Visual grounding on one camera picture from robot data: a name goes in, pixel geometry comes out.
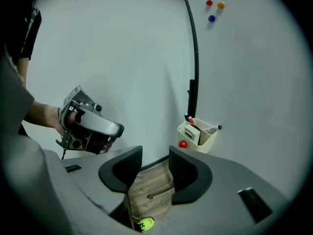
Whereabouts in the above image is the person's left hand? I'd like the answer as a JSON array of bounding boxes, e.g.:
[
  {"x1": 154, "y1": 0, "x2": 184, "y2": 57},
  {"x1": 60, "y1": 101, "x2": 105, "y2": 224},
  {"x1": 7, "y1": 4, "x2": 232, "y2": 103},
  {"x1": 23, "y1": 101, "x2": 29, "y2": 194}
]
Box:
[{"x1": 99, "y1": 140, "x2": 114, "y2": 154}]

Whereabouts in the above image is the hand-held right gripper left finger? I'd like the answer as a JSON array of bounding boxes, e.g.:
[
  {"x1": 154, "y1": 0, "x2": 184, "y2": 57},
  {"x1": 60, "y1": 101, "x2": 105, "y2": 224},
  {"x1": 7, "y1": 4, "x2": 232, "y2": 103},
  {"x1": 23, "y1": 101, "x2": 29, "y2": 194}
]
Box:
[{"x1": 98, "y1": 145, "x2": 143, "y2": 194}]

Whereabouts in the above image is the black-capped marker pen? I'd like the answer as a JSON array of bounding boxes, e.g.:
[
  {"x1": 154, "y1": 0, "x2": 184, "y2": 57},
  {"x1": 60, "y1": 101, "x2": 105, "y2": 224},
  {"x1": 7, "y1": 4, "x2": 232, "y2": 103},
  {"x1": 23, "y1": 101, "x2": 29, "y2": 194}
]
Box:
[{"x1": 203, "y1": 124, "x2": 223, "y2": 133}]

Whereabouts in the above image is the white whiteboard eraser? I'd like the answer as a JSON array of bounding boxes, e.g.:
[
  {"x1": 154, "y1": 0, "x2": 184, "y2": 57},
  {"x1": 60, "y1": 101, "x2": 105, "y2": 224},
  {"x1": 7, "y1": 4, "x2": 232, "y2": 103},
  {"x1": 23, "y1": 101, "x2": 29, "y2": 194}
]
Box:
[{"x1": 184, "y1": 124, "x2": 201, "y2": 143}]

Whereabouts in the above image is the neon green shoe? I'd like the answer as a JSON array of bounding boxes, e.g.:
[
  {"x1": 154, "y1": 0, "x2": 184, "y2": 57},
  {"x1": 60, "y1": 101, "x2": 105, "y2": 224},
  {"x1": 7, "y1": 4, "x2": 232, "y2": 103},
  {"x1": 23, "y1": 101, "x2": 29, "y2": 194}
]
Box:
[{"x1": 135, "y1": 217, "x2": 156, "y2": 233}]

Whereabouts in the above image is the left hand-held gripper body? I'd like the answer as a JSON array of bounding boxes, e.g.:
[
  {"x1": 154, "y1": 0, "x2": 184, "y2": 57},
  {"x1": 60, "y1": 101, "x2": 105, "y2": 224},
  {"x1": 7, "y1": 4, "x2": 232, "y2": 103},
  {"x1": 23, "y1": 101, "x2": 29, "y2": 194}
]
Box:
[{"x1": 55, "y1": 85, "x2": 118, "y2": 155}]

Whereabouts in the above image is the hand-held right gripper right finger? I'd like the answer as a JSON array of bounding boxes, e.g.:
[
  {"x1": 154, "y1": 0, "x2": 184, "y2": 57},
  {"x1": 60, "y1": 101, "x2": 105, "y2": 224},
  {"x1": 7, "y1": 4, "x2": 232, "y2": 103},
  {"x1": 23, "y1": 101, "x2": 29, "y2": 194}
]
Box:
[{"x1": 168, "y1": 145, "x2": 213, "y2": 206}]

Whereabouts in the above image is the person's left forearm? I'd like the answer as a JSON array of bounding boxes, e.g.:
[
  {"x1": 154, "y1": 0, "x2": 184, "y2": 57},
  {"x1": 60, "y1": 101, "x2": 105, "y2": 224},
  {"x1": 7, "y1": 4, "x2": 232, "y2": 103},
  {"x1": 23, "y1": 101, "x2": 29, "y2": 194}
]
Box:
[{"x1": 23, "y1": 100, "x2": 65, "y2": 135}]

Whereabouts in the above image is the white whiteboard with black frame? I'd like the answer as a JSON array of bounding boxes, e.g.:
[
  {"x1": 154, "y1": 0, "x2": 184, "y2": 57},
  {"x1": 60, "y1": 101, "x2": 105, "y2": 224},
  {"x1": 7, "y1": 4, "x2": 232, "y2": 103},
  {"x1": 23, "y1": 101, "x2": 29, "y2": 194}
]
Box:
[{"x1": 182, "y1": 0, "x2": 309, "y2": 198}]

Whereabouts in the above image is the cream marker holder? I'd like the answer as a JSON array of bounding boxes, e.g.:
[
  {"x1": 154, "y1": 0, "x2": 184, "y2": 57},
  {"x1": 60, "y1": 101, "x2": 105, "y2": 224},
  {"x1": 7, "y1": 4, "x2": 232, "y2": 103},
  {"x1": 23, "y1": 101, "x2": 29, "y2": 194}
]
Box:
[{"x1": 176, "y1": 117, "x2": 219, "y2": 154}]

